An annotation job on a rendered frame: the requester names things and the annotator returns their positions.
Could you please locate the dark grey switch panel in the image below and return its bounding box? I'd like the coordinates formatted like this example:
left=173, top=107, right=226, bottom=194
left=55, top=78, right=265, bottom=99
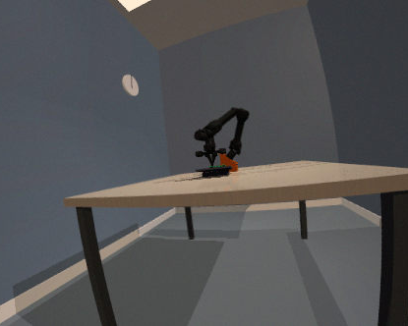
left=196, top=164, right=232, bottom=178

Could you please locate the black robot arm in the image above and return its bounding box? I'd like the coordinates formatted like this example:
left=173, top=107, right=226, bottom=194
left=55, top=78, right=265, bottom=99
left=194, top=107, right=250, bottom=160

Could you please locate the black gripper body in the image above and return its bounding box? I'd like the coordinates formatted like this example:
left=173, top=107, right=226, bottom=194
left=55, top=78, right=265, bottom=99
left=196, top=140, right=226, bottom=157

